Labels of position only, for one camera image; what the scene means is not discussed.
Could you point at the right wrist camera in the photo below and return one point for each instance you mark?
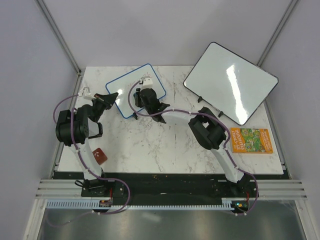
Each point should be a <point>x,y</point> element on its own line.
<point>146,82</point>

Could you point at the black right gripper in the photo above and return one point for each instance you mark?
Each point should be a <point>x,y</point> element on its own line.
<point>139,104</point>

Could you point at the black framed large whiteboard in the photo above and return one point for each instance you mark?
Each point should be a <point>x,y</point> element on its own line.
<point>230,83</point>

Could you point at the brown red card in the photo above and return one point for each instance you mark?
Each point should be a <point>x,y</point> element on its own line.
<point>100,156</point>

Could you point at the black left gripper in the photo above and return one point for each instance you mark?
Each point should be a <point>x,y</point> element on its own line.
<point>107,100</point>

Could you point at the orange treehouse book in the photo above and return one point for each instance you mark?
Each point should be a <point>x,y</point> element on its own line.
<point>251,141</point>

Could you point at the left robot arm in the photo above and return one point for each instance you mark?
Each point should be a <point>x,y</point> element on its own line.
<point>74,128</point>

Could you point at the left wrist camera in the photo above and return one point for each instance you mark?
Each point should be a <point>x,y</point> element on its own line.
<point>86,92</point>

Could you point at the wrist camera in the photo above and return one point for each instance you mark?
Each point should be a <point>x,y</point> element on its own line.
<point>86,92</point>
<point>146,82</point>

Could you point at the blue framed small whiteboard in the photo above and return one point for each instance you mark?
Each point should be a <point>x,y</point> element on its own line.
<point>126,85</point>

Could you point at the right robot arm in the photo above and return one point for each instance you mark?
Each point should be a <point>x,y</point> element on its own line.
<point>210,133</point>

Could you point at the white slotted cable duct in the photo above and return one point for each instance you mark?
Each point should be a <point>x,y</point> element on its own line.
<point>90,204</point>

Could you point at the aluminium frame rail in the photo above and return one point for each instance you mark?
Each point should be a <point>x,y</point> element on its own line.
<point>269,189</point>

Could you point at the black large whiteboard left foot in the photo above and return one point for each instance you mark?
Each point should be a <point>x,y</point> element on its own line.
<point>199,99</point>

